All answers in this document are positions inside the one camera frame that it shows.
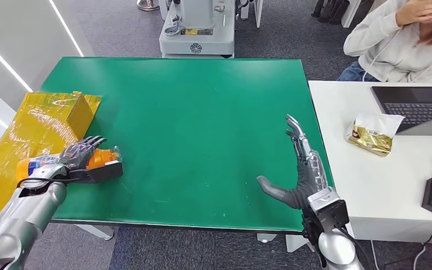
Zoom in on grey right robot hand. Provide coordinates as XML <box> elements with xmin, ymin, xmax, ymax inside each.
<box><xmin>256</xmin><ymin>114</ymin><xmax>330</xmax><ymax>210</ymax></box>

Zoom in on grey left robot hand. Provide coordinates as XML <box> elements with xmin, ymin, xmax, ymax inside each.
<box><xmin>32</xmin><ymin>136</ymin><xmax>108</xmax><ymax>181</ymax></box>

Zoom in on orange drink bottle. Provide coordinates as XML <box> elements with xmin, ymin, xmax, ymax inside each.
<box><xmin>15</xmin><ymin>146</ymin><xmax>123</xmax><ymax>183</ymax></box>

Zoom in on yellow taped cardboard box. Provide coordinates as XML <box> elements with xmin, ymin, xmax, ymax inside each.
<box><xmin>0</xmin><ymin>91</ymin><xmax>104</xmax><ymax>221</ymax></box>

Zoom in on white table foot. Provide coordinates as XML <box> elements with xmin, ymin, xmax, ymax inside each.
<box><xmin>285</xmin><ymin>235</ymin><xmax>311</xmax><ymax>254</ymax></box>
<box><xmin>75</xmin><ymin>223</ymin><xmax>115</xmax><ymax>241</ymax></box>
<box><xmin>256</xmin><ymin>232</ymin><xmax>278</xmax><ymax>244</ymax></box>

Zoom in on gold snack packet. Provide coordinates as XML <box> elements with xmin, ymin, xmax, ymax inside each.
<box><xmin>346</xmin><ymin>113</ymin><xmax>406</xmax><ymax>158</ymax></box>

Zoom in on dark grey laptop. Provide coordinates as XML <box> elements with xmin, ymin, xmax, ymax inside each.
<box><xmin>370</xmin><ymin>85</ymin><xmax>432</xmax><ymax>137</ymax></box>

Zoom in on person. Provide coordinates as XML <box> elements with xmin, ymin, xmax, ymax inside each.
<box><xmin>336</xmin><ymin>0</ymin><xmax>432</xmax><ymax>84</ymax></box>

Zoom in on chrome chair base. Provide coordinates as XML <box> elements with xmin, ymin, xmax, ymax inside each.
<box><xmin>136</xmin><ymin>0</ymin><xmax>161</xmax><ymax>12</ymax></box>

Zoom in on black shoes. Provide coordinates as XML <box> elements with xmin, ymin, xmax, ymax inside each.
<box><xmin>310</xmin><ymin>0</ymin><xmax>351</xmax><ymax>26</ymax></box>

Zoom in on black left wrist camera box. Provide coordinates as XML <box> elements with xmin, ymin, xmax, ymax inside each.
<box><xmin>69</xmin><ymin>160</ymin><xmax>124</xmax><ymax>185</ymax></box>

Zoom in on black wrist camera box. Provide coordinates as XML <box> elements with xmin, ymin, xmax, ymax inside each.
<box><xmin>301</xmin><ymin>187</ymin><xmax>350</xmax><ymax>237</ymax></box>
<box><xmin>69</xmin><ymin>160</ymin><xmax>124</xmax><ymax>185</ymax></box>

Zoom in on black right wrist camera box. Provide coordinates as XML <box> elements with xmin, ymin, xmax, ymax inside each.
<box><xmin>301</xmin><ymin>187</ymin><xmax>350</xmax><ymax>237</ymax></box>

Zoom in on white wall light strip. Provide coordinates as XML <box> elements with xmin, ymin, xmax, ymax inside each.
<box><xmin>48</xmin><ymin>0</ymin><xmax>85</xmax><ymax>57</ymax></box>
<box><xmin>0</xmin><ymin>29</ymin><xmax>34</xmax><ymax>93</ymax></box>

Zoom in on white power cable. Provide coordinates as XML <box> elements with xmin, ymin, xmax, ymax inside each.
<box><xmin>412</xmin><ymin>245</ymin><xmax>426</xmax><ymax>270</ymax></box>

